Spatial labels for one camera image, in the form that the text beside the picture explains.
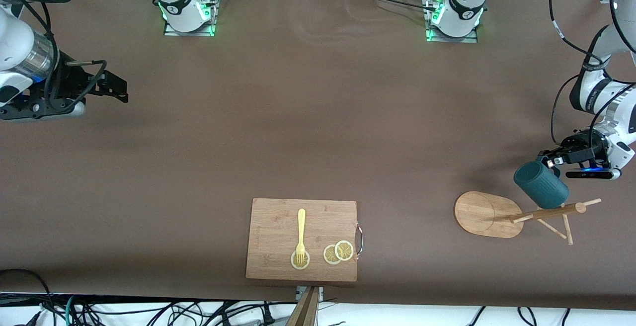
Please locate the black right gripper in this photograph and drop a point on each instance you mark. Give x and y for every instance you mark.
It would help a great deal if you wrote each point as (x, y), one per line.
(68, 85)

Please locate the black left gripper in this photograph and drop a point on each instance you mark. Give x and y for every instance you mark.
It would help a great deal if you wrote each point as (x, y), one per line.
(578, 150)

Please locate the teal mug with yellow inside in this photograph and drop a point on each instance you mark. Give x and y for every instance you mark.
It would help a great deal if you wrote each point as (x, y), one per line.
(541, 184)

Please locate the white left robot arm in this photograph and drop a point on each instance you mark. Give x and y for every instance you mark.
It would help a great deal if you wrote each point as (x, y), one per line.
(464, 3)

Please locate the wooden mug rack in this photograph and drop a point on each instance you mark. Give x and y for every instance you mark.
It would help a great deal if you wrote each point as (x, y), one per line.
(479, 214)

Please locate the bamboo cutting board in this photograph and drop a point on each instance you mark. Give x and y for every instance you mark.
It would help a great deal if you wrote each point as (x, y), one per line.
(273, 231)

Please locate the lemon slice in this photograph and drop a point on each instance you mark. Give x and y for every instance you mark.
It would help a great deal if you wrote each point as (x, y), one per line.
(344, 250)
(329, 256)
(294, 264)

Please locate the yellow plastic fork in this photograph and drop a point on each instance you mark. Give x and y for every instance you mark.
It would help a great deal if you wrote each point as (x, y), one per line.
(301, 226)

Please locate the black plug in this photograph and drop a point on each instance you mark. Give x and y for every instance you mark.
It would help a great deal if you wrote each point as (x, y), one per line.
(268, 316)

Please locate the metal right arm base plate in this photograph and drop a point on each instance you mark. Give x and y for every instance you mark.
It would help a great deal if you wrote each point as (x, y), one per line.
(171, 32)

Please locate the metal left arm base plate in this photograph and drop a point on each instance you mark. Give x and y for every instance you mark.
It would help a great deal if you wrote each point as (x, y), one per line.
(469, 40)

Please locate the metal bracket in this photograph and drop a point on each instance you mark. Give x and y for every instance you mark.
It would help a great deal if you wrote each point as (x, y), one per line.
(320, 293)

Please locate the wooden post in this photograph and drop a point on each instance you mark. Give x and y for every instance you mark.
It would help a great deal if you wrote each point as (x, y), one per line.
(304, 311)

